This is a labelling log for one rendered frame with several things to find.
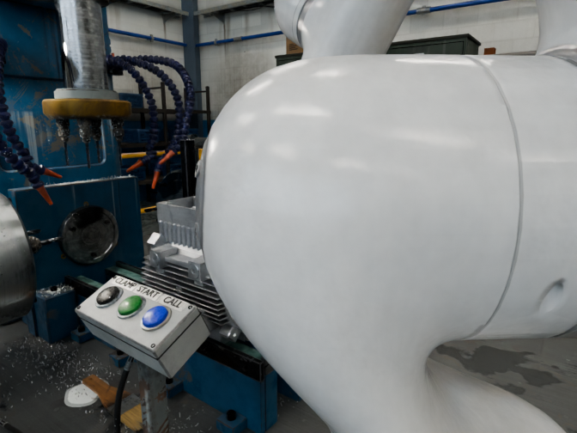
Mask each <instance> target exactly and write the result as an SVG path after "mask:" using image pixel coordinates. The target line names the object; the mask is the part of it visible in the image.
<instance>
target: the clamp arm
mask: <svg viewBox="0 0 577 433"><path fill-rule="evenodd" d="M179 143H180V147H179V148H180V158H181V173H182V188H183V198H188V197H192V196H196V184H197V178H196V177H195V170H196V155H195V140H194V139H180V140H179Z"/></svg>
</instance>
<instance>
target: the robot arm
mask: <svg viewBox="0 0 577 433"><path fill-rule="evenodd" d="M535 1H536V5H537V10H538V25H539V39H538V48H537V53H536V55H535V56H512V55H445V54H386V53H387V51H388V49H389V47H390V45H391V43H392V41H393V39H394V38H395V36H396V34H397V32H398V30H399V28H400V26H401V24H402V22H403V20H404V18H405V17H406V15H407V13H408V11H409V9H410V6H411V4H413V2H414V0H274V5H275V13H276V20H277V23H278V26H279V28H280V29H281V30H282V32H283V34H284V35H285V36H286V37H287V38H288V39H289V40H291V41H292V42H294V43H295V44H296V45H298V46H299V47H301V48H302V49H303V55H302V58H301V60H297V61H294V62H292V63H288V64H283V65H280V66H277V67H275V68H273V69H271V70H267V71H266V72H265V73H263V74H261V75H259V76H257V77H255V78H254V79H252V80H251V81H250V82H249V83H247V84H246V85H245V86H244V87H242V88H241V89H240V90H239V91H238V92H237V93H236V94H235V95H234V96H233V97H232V98H231V99H230V100H229V101H228V103H227V104H226V105H225V107H224V108H223V109H222V111H221V112H220V114H219V115H218V117H217V119H216V121H215V122H214V124H213V125H212V127H211V129H210V133H209V135H208V137H207V139H206V140H205V142H204V145H203V151H202V155H201V158H200V161H198V162H197V166H196V170H195V177H196V178H197V184H196V218H197V222H196V223H195V232H196V237H197V240H199V242H200V245H201V248H202V252H203V258H204V261H205V264H206V267H207V269H208V272H209V274H210V277H211V279H212V281H213V284H214V285H215V287H216V290H217V292H218V294H219V296H220V298H221V299H222V301H223V303H224V304H225V306H226V308H227V309H228V312H229V313H230V314H231V316H232V317H233V318H234V320H235V322H236V323H237V325H238V326H239V327H240V329H241V330H242V332H243V333H244V334H245V335H246V337H247V338H248V339H249V340H250V342H251V343H252V344H253V345H254V347H255V348H256V349H257V350H258V352H259V353H260V354H261V355H262V356H263V358H264V359H265V360H266V361H267V362H268V364H269V365H270V366H271V367H272V368H273V369H274V370H275V371H276V372H277V373H278V374H279V375H280V376H281V377H282V378H283V379H284V380H285V381H286V382H287V383H288V384H289V385H290V387H291V388H292V389H293V390H294V391H295V392H296V393H297V394H298V395H299V396H300V397H301V398H302V399H303V400H304V401H305V402H306V403H307V404H308V405H309V406H310V407H311V408H312V409H313V410H314V411H315V412H316V414H317V415H318V416H319V417H320V418H321V419H322V420H323V421H324V422H325V423H326V424H327V426H328V427H329V429H330V431H331V433H567V432H566V431H565V430H564V429H563V428H562V427H561V426H560V425H559V424H557V423H556V422H555V421H554V420H553V419H552V418H551V417H549V416H548V415H547V414H546V413H544V412H542V411H541V410H540V409H538V408H536V407H535V406H533V405H532V404H530V403H528V402H527V401H525V400H523V399H521V398H520V397H519V396H517V395H515V394H513V393H509V392H508V391H506V390H504V389H502V388H500V387H497V386H494V385H492V384H489V383H487V382H485V381H481V380H479V379H477V378H475V377H472V376H470V375H467V374H464V373H462V372H459V371H457V370H456V369H452V368H450V367H447V366H446V365H444V364H441V363H438V362H436V361H434V360H433V359H431V358H429V355H430V353H431V352H432V351H433V350H434V349H435V348H436V347H438V346H439V345H442V344H444V343H446V342H450V341H460V340H480V339H514V338H577V0H535Z"/></svg>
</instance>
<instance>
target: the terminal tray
mask: <svg viewBox="0 0 577 433"><path fill-rule="evenodd" d="M164 202H168V203H164ZM164 202H159V203H157V216H158V224H159V232H160V234H162V235H164V236H165V242H167V241H169V243H172V242H173V244H174V245H175V244H176V243H178V246H180V245H181V244H183V247H185V246H187V248H190V247H192V249H195V248H197V250H198V251H199V250H201V249H202V248H201V245H200V242H199V240H197V237H196V232H195V223H196V222H197V218H196V196H192V197H188V198H178V199H174V200H168V201H164Z"/></svg>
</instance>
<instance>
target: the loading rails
mask: <svg viewBox="0 0 577 433"><path fill-rule="evenodd" d="M142 271H146V270H144V269H142V268H139V267H136V266H134V265H129V264H127V263H125V262H122V261H116V265H114V266H111V267H107V268H106V269H105V273H106V282H108V281H109V280H110V279H112V278H113V277H114V276H116V275H118V276H120V277H124V278H126V279H129V280H131V281H133V282H136V283H138V284H141V285H146V284H144V283H142V281H145V280H146V279H143V278H142V277H143V276H146V275H145V274H142V273H141V272H142ZM64 279H65V285H66V286H68V285H69V286H68V287H71V288H72V289H73V288H74V289H73V290H75V291H76V303H77V307H78V306H79V305H80V304H82V303H83V302H84V301H85V300H87V299H88V298H89V297H90V296H91V295H92V294H93V293H94V292H95V291H97V290H98V289H99V288H100V287H102V286H103V285H104V284H101V283H98V282H96V281H94V280H92V279H90V278H88V277H84V276H83V275H81V276H78V277H72V276H70V275H67V276H64ZM78 318H79V317H78ZM79 325H80V326H79V327H78V328H77V329H76V330H73V331H71V332H70V334H71V338H72V339H73V340H75V341H76V342H77V343H79V344H80V343H83V342H85V341H87V340H90V339H92V338H95V339H97V340H98V341H100V342H101V343H102V344H104V345H107V346H108V347H110V348H112V349H114V350H115V351H114V352H112V353H110V354H108V357H109V362H110V363H111V364H113V365H115V366H116V367H118V368H122V367H124V366H125V364H126V362H127V359H128V358H129V355H128V354H126V353H125V352H123V351H121V350H120V349H118V348H116V347H114V346H113V345H110V344H108V343H107V342H106V341H104V340H102V339H101V338H98V337H96V336H95V335H93V334H92V333H91V332H90V331H89V329H88V328H87V327H86V325H85V324H84V323H83V321H82V320H81V319H80V318H79ZM166 388H167V398H168V399H171V398H172V397H173V396H175V395H176V394H178V393H180V392H182V391H183V390H184V391H186V392H187V393H189V394H191V395H192V396H194V397H196V398H197V399H200V400H202V401H203V402H204V403H206V404H207V405H209V406H212V407H213V408H215V409H216V410H217V411H219V412H222V413H223V414H222V415H221V416H220V417H218V418H217V419H216V428H217V429H218V430H219V431H221V432H222V433H241V432H242V431H243V430H244V429H246V427H247V428H248V429H250V430H253V431H254V432H256V433H265V432H266V431H267V430H268V429H269V428H270V427H271V426H272V425H274V424H275V423H276V422H277V392H279V393H281V394H283V395H285V396H287V397H289V398H291V399H293V400H295V401H298V402H299V401H300V400H301V399H302V398H301V397H300V396H299V395H298V394H297V393H296V392H295V391H294V390H293V389H292V388H291V387H290V385H289V384H288V383H287V382H286V381H285V380H284V379H283V378H282V377H281V376H280V375H279V374H278V373H277V372H276V371H275V370H274V369H273V368H272V367H271V366H270V365H269V364H268V362H267V361H266V360H265V359H264V358H263V356H262V355H261V354H260V353H259V352H258V350H257V349H256V348H255V347H254V345H253V344H252V343H251V342H250V340H249V341H245V342H244V341H242V340H239V339H237V340H236V342H233V341H229V342H227V343H226V344H224V343H222V342H219V341H217V340H215V339H212V338H210V337H208V338H206V339H205V341H204V342H203V343H202V344H201V345H200V346H199V347H198V349H197V350H196V351H195V352H194V353H193V354H192V356H191V357H190V358H189V359H188V360H187V361H186V363H185V364H184V365H183V366H182V367H181V368H180V370H179V371H178V372H177V373H176V374H175V375H174V377H173V378H168V377H166Z"/></svg>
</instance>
